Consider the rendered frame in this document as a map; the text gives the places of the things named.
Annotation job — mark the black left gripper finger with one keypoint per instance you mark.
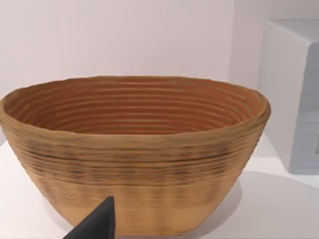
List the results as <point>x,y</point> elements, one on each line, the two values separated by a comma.
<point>101,221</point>

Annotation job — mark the brown woven basket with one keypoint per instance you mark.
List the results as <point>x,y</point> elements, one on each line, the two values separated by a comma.
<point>139,159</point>

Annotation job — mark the pale grey microwave oven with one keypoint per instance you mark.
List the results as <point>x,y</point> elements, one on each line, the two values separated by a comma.
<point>296,99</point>

